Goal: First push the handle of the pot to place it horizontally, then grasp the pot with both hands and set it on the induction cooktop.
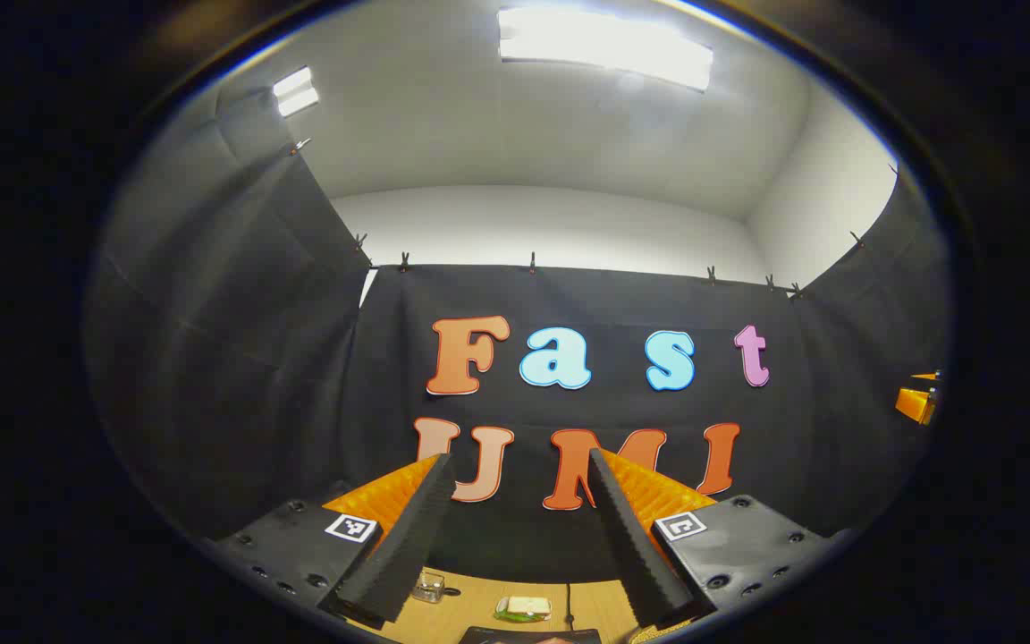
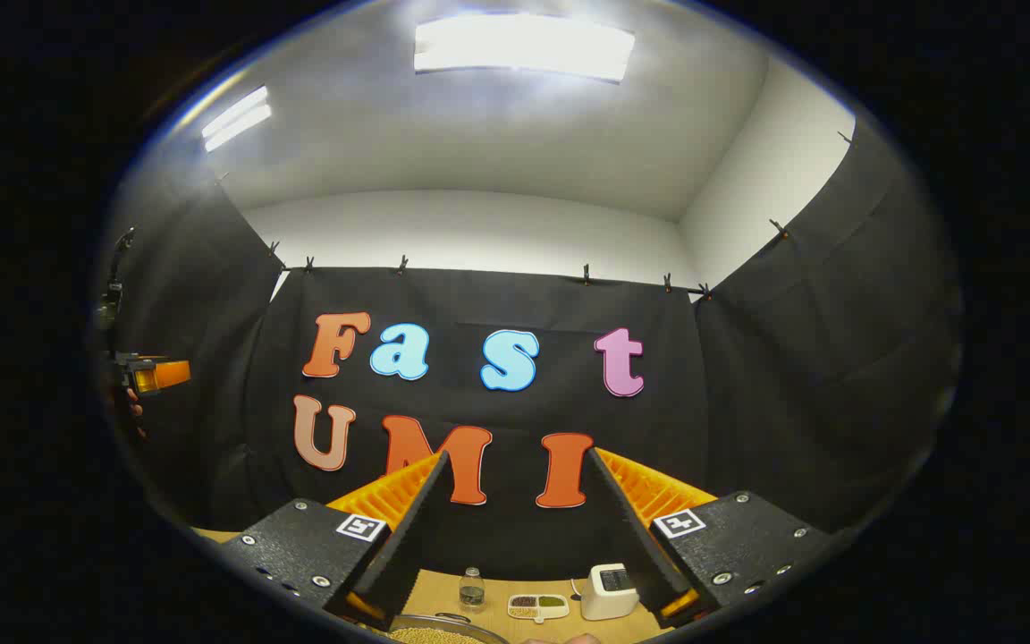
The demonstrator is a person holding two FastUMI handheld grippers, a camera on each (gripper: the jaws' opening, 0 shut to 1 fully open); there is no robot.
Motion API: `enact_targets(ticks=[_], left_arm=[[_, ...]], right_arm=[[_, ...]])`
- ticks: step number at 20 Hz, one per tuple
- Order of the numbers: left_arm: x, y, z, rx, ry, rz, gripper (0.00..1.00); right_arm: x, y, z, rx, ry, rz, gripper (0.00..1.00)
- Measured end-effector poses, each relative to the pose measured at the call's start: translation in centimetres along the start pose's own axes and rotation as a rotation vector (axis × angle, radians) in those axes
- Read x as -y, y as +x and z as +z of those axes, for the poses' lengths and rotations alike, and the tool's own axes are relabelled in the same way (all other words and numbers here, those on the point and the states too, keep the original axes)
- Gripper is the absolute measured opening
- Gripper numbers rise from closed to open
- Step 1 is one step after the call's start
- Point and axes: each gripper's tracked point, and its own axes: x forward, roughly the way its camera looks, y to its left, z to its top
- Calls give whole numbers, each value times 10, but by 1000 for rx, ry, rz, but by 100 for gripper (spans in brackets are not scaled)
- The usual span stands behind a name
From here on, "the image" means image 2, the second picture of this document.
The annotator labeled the white toaster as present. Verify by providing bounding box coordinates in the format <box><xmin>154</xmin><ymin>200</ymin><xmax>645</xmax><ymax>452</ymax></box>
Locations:
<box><xmin>579</xmin><ymin>563</ymin><xmax>640</xmax><ymax>622</ymax></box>

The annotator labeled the pile of yellow soybeans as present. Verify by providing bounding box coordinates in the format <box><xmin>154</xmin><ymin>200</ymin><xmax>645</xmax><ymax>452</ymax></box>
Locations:
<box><xmin>390</xmin><ymin>628</ymin><xmax>498</xmax><ymax>644</ymax></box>

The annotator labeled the row of black cloth clips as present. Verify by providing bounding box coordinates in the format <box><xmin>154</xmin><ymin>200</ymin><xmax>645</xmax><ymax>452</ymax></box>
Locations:
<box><xmin>215</xmin><ymin>130</ymin><xmax>856</xmax><ymax>301</ymax></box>

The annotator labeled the white divided bean dish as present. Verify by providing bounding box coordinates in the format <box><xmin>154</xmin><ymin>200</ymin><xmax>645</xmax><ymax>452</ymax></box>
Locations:
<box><xmin>507</xmin><ymin>593</ymin><xmax>570</xmax><ymax>623</ymax></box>

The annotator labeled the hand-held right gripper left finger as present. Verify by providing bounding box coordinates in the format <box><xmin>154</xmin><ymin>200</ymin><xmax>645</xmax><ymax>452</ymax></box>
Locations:
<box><xmin>220</xmin><ymin>450</ymin><xmax>452</xmax><ymax>631</ymax></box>

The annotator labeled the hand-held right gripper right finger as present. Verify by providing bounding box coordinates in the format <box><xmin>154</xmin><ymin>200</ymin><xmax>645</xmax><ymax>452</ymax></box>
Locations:
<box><xmin>585</xmin><ymin>445</ymin><xmax>833</xmax><ymax>627</ymax></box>

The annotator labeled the wide ceiling light panel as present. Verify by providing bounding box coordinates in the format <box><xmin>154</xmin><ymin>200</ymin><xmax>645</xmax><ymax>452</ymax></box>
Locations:
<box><xmin>414</xmin><ymin>13</ymin><xmax>637</xmax><ymax>84</ymax></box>

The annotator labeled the steel pot with black handle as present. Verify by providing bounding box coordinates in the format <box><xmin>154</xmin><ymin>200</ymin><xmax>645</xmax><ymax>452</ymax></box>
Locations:
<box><xmin>387</xmin><ymin>612</ymin><xmax>511</xmax><ymax>644</ymax></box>

